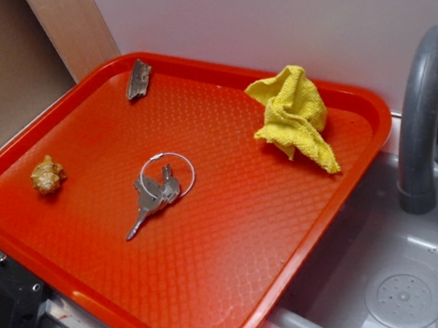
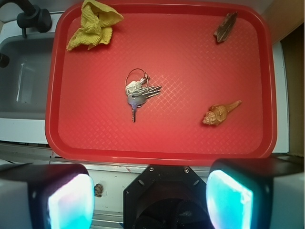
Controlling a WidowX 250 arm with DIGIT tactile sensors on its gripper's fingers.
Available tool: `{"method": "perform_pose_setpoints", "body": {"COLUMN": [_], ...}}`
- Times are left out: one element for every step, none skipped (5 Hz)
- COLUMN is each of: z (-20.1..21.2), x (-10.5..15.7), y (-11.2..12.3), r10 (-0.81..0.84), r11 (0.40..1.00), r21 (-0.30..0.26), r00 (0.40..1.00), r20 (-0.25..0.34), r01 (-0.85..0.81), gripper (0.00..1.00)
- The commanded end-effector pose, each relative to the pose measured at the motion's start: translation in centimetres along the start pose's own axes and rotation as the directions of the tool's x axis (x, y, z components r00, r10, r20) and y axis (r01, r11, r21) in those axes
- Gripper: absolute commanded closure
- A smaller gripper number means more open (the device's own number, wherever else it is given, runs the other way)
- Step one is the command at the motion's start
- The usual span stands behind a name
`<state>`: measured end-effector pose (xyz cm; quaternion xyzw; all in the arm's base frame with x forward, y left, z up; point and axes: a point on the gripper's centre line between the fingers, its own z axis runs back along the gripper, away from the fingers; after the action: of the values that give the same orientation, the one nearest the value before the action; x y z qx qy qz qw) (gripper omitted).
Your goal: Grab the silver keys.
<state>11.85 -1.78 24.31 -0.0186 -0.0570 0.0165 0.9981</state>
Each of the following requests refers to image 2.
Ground grey toy faucet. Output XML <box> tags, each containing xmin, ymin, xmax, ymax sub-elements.
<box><xmin>0</xmin><ymin>0</ymin><xmax>53</xmax><ymax>68</ymax></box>

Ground brown wood bark piece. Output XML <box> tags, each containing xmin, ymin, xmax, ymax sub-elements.
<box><xmin>213</xmin><ymin>11</ymin><xmax>238</xmax><ymax>43</ymax></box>

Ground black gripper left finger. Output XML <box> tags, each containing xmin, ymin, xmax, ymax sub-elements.
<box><xmin>0</xmin><ymin>163</ymin><xmax>95</xmax><ymax>229</ymax></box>

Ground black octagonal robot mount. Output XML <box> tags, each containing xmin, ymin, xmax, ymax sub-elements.
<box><xmin>123</xmin><ymin>165</ymin><xmax>213</xmax><ymax>229</ymax></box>

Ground tan spiral seashell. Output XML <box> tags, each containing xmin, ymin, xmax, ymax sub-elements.
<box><xmin>202</xmin><ymin>100</ymin><xmax>242</xmax><ymax>126</ymax></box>

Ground grey toy sink basin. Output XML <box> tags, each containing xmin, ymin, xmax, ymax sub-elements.
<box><xmin>0</xmin><ymin>33</ymin><xmax>54</xmax><ymax>120</ymax></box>

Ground red plastic tray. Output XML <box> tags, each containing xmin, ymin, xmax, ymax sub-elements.
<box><xmin>45</xmin><ymin>0</ymin><xmax>277</xmax><ymax>166</ymax></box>

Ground yellow crumpled cloth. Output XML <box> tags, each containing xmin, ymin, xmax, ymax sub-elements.
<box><xmin>66</xmin><ymin>0</ymin><xmax>124</xmax><ymax>51</ymax></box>

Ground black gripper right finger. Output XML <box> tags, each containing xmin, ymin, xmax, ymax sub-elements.
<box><xmin>206</xmin><ymin>157</ymin><xmax>305</xmax><ymax>229</ymax></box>

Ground brown cardboard panel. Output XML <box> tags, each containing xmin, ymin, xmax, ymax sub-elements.
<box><xmin>281</xmin><ymin>24</ymin><xmax>305</xmax><ymax>157</ymax></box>

